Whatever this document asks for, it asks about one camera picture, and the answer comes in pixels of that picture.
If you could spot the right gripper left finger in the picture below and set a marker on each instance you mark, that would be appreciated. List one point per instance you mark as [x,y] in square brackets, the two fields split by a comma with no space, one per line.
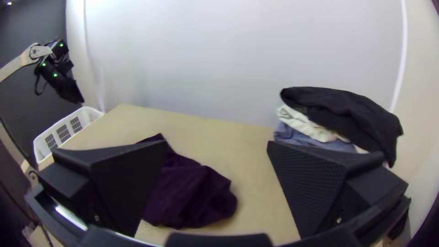
[116,185]

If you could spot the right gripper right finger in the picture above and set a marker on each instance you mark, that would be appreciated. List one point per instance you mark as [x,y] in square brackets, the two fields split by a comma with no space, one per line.
[315,185]

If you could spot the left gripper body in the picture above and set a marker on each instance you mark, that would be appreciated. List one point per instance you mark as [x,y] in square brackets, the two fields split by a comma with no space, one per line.
[68,90]

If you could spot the dark t-shirt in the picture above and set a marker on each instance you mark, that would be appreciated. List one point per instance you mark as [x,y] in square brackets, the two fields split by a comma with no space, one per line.
[192,192]

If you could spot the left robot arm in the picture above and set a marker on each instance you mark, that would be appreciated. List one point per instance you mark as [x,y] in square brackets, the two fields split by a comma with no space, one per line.
[20,61]

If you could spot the white laundry basket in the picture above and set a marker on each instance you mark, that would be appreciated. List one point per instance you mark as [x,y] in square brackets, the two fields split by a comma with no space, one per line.
[68,127]

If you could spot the pile of folded clothes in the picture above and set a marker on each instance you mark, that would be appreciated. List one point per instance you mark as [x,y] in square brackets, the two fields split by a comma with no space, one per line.
[343,109]

